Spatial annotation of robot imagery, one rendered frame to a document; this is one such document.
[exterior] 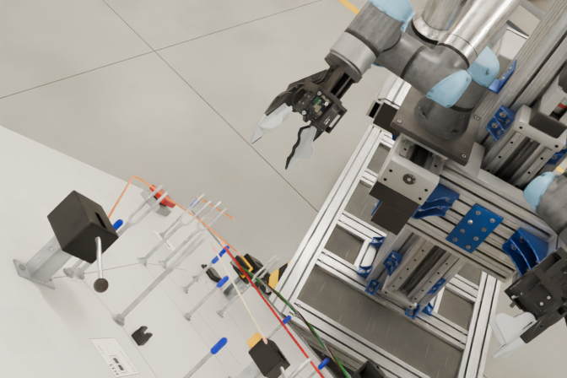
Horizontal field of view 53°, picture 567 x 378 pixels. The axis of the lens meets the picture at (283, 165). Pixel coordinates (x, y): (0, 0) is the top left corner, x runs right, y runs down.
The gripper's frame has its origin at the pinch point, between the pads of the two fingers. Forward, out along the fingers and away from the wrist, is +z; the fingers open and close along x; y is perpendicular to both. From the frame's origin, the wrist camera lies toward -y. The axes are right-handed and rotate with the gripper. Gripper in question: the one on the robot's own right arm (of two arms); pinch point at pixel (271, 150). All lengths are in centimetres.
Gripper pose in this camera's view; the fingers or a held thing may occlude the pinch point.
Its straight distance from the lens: 103.9
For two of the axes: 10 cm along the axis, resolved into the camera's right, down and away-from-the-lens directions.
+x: 7.2, 5.5, 4.3
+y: 3.2, 2.9, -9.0
